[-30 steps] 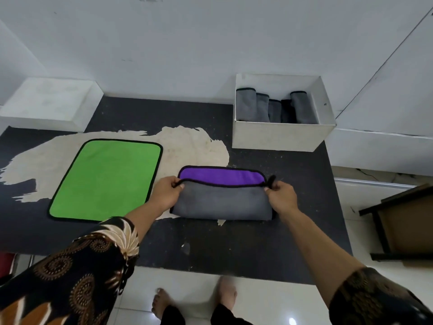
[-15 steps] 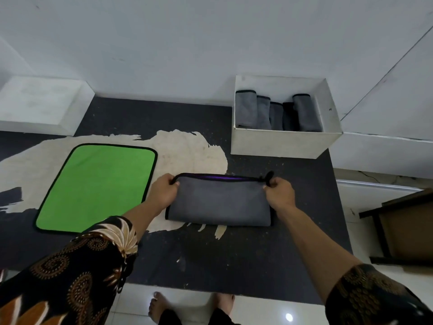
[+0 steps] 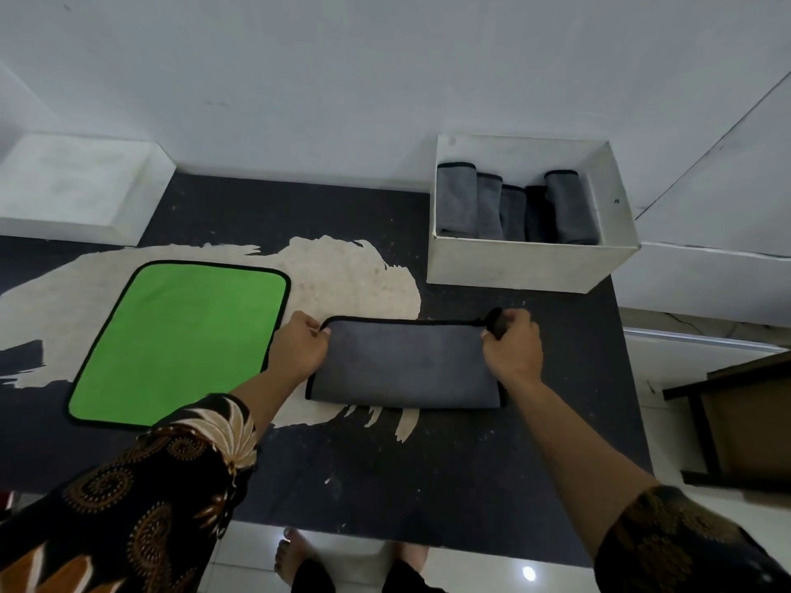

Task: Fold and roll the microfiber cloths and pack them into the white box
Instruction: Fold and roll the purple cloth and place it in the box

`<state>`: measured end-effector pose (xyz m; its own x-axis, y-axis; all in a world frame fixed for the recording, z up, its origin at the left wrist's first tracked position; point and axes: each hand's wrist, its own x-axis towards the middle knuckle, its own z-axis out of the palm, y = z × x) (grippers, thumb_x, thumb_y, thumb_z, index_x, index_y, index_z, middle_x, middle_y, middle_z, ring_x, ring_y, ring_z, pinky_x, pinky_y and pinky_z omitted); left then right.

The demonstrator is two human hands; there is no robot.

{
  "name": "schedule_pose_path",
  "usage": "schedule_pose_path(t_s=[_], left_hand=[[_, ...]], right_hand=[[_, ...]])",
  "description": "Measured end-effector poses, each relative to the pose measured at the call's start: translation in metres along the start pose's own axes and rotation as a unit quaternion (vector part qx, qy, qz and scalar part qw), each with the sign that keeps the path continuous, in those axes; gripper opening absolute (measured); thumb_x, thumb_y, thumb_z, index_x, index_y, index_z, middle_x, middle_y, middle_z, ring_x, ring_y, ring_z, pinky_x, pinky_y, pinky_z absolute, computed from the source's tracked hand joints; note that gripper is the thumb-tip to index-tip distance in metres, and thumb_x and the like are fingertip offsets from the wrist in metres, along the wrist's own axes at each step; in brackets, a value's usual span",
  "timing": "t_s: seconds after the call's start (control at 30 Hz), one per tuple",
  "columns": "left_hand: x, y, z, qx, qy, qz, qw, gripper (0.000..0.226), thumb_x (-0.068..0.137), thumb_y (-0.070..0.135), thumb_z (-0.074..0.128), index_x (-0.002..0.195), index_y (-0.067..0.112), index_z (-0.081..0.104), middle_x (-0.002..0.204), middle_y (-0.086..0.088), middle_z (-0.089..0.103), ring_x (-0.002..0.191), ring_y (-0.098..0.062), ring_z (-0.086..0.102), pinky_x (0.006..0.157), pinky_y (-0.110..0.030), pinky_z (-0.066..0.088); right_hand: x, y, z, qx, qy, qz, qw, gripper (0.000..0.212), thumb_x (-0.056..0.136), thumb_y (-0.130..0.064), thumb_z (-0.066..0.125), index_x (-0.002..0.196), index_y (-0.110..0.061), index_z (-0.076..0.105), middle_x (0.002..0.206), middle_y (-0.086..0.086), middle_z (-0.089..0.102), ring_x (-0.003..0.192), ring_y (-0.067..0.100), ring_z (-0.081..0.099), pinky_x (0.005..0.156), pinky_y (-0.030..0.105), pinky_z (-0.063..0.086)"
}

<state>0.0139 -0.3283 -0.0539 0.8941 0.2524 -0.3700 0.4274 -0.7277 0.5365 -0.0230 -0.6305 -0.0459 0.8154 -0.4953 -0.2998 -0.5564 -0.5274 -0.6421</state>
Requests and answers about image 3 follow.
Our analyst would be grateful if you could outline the person's patterned sleeve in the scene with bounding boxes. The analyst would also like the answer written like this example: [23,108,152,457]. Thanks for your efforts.
[594,484,791,593]
[0,393,260,593]

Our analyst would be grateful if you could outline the purple cloth black trim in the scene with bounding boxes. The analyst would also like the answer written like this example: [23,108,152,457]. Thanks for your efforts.
[305,306,509,410]

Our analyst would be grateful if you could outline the person's right hand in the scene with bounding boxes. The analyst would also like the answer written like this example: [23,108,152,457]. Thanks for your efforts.
[480,308,545,390]

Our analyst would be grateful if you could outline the person's left foot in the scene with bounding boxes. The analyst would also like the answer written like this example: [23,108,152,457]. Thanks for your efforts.
[274,527,317,589]

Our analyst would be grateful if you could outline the person's patterned left sleeve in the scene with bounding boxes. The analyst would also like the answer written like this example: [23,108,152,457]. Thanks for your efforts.
[0,393,260,593]

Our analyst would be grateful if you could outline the person's left hand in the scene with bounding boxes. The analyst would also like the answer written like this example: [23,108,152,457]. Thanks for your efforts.
[265,311,332,390]

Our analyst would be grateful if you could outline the person's right foot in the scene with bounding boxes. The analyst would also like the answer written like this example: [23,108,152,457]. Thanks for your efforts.
[389,540,431,573]

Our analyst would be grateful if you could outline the person's foot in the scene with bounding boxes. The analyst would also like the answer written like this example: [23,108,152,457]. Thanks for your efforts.
[274,527,317,589]
[389,540,431,573]

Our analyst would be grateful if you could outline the person's right forearm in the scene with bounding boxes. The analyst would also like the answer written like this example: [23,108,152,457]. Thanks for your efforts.
[505,376,661,561]

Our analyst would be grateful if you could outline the metal floor rail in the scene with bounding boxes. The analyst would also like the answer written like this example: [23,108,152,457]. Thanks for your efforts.
[624,326,787,355]

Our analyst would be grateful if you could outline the white box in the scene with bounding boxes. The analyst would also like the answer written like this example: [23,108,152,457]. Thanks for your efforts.
[426,133,642,296]

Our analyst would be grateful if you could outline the person's left forearm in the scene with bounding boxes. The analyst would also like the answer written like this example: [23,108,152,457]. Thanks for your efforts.
[229,363,299,444]

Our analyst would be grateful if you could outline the black stool frame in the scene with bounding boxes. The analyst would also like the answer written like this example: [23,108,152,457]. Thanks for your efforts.
[662,350,791,493]

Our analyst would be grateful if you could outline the black cable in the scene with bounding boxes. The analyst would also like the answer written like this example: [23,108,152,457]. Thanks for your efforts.
[662,313,707,335]

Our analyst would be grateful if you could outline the person's dark trousers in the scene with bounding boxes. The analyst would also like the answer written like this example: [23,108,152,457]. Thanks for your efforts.
[290,557,447,593]

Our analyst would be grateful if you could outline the person's patterned right sleeve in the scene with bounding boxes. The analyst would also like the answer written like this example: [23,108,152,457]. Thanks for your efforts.
[594,484,791,593]

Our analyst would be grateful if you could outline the white flat box lid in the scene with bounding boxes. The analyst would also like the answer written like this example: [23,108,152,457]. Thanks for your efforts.
[0,133,177,248]

